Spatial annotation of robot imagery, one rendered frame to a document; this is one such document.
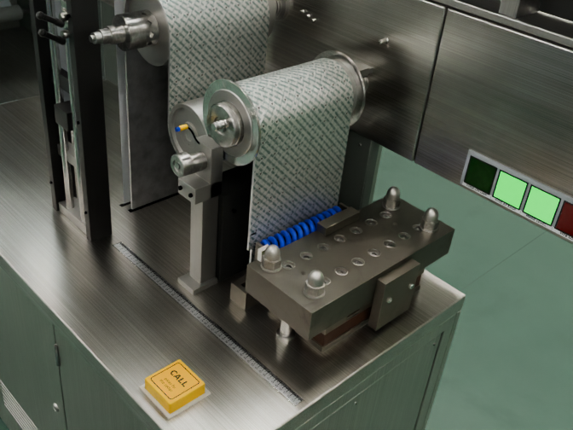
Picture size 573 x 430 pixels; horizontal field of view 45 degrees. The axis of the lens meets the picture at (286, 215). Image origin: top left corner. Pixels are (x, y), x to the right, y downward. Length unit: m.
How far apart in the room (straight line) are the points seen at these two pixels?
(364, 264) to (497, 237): 2.15
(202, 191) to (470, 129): 0.48
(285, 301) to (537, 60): 0.56
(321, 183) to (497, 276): 1.87
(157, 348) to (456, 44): 0.73
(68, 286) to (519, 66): 0.89
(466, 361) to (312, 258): 1.49
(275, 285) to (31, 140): 0.92
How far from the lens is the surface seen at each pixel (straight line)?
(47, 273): 1.41
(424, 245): 1.32
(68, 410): 1.60
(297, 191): 1.26
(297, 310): 1.14
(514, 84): 1.19
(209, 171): 1.20
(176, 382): 1.14
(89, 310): 1.31
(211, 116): 1.16
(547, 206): 1.21
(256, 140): 1.12
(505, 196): 1.25
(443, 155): 1.30
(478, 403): 2.51
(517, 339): 2.81
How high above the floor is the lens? 1.76
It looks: 33 degrees down
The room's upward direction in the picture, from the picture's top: 6 degrees clockwise
